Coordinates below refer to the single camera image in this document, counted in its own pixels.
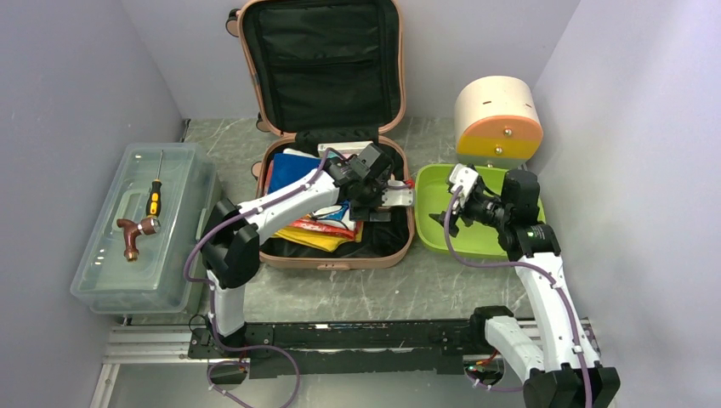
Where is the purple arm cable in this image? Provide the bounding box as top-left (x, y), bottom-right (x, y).
top-left (183, 147), bottom-right (350, 408)
top-left (441, 185), bottom-right (593, 408)

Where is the blue folded towel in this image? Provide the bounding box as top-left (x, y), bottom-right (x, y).
top-left (266, 153), bottom-right (321, 194)

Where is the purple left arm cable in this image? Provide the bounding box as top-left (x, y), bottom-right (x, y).
top-left (183, 147), bottom-right (350, 408)

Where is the yellow folded cloth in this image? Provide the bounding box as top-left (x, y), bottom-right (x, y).
top-left (273, 220), bottom-right (363, 252)

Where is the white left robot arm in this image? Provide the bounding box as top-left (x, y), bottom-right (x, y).
top-left (186, 144), bottom-right (394, 357)

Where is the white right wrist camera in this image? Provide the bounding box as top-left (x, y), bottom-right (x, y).
top-left (447, 163), bottom-right (480, 197)

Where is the aluminium frame rail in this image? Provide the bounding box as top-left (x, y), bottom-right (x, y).
top-left (89, 326), bottom-right (191, 407)

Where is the cream orange drawer cabinet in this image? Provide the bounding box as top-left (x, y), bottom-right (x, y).
top-left (454, 76), bottom-right (543, 169)

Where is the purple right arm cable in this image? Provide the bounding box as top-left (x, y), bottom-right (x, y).
top-left (441, 185), bottom-right (593, 408)

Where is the white flower print shirt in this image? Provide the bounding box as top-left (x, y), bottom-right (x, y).
top-left (291, 202), bottom-right (363, 241)

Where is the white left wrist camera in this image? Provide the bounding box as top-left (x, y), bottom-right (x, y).
top-left (382, 179), bottom-right (416, 207)

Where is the yellow black screwdriver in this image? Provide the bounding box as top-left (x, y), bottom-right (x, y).
top-left (145, 150), bottom-right (164, 218)

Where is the clear plastic storage box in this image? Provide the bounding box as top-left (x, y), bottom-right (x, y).
top-left (70, 143), bottom-right (222, 316)

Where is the white cosmetic box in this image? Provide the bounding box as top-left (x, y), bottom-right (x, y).
top-left (317, 140), bottom-right (372, 157)

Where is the pink hard-shell suitcase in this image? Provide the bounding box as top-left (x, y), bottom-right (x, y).
top-left (204, 1), bottom-right (415, 269)

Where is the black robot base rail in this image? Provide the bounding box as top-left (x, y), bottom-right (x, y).
top-left (188, 316), bottom-right (494, 379)

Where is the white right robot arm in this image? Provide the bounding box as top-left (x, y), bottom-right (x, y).
top-left (431, 164), bottom-right (621, 407)

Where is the lime green plastic tray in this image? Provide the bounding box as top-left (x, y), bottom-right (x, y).
top-left (416, 165), bottom-right (560, 262)

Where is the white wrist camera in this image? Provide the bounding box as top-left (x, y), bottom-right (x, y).
top-left (447, 163), bottom-right (480, 197)
top-left (382, 179), bottom-right (416, 207)

